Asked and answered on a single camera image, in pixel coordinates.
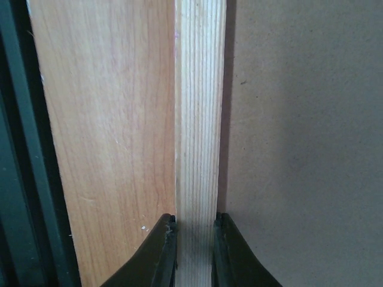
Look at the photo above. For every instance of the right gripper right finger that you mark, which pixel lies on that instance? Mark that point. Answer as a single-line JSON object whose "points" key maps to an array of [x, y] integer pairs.
{"points": [[234, 263]]}

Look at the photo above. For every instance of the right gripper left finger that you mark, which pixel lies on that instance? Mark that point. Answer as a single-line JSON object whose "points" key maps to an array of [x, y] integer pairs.
{"points": [[154, 262]]}

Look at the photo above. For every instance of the pink picture frame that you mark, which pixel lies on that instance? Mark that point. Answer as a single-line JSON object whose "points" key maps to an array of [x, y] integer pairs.
{"points": [[302, 138]]}

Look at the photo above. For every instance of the black aluminium rail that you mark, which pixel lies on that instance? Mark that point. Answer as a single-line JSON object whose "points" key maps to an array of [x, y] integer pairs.
{"points": [[36, 240]]}

